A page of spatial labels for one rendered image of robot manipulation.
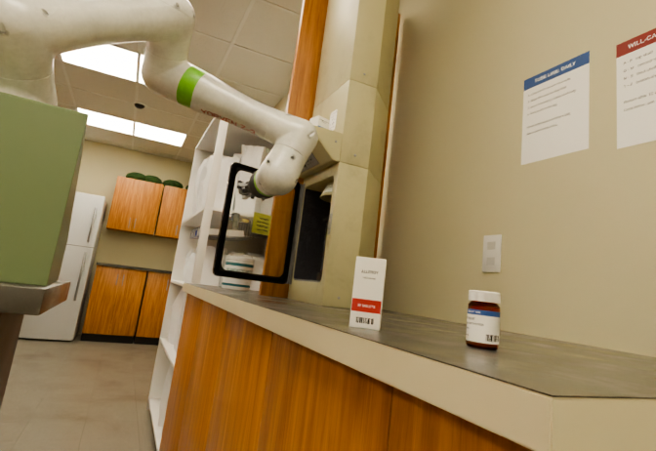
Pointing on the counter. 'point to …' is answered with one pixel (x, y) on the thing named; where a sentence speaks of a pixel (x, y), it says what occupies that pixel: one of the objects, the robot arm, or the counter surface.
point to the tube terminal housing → (348, 192)
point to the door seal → (225, 230)
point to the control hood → (325, 150)
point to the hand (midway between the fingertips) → (246, 193)
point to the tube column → (360, 25)
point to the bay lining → (310, 235)
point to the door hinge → (296, 234)
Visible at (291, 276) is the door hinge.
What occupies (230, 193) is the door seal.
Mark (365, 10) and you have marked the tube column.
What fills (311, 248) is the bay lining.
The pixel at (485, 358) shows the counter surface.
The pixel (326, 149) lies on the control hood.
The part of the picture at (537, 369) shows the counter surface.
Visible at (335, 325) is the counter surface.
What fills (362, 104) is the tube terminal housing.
